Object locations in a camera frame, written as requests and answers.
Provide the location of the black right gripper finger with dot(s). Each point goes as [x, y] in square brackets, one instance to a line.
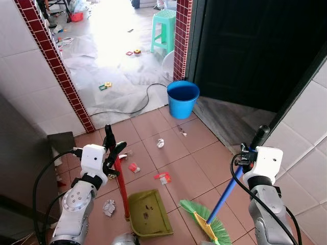
[259, 135]

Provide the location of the red plastic basket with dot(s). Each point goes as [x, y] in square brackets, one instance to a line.
[77, 16]

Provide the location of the large crumpled white paper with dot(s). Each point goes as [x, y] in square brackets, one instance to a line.
[109, 207]

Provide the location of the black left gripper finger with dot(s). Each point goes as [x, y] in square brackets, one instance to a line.
[109, 137]
[118, 149]

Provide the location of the red and yellow toy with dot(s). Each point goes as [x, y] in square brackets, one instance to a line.
[134, 52]

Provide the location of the green plastic stool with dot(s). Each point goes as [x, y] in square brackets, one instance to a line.
[166, 25]

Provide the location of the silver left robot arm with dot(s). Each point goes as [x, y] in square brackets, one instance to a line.
[76, 204]

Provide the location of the red crumpled wrapper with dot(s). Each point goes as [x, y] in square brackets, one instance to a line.
[133, 167]

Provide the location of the white and red torn wrapper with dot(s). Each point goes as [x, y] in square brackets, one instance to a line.
[125, 152]

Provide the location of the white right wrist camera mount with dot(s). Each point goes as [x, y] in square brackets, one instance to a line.
[266, 161]

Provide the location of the silver robot leg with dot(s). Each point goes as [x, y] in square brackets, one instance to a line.
[124, 240]

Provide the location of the white round fan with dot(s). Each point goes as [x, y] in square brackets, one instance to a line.
[169, 66]

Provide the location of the tiny scrap of litter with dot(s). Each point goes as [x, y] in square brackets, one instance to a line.
[182, 132]

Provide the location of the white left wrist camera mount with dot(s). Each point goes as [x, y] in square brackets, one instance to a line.
[93, 159]

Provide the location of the small crumpled white paper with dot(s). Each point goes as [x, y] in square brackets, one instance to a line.
[160, 143]

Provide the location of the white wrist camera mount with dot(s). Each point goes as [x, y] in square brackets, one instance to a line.
[93, 159]
[266, 161]

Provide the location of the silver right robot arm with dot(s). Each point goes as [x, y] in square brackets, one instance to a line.
[265, 209]

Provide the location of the black door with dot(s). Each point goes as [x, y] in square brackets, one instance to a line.
[255, 51]

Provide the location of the green and yellow toy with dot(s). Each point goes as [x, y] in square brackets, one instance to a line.
[106, 86]

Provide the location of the red and white flat wrapper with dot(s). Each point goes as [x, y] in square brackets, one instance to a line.
[163, 177]

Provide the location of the blue plastic bucket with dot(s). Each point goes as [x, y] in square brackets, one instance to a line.
[182, 102]

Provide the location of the white floor sheet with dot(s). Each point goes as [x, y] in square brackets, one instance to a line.
[117, 71]

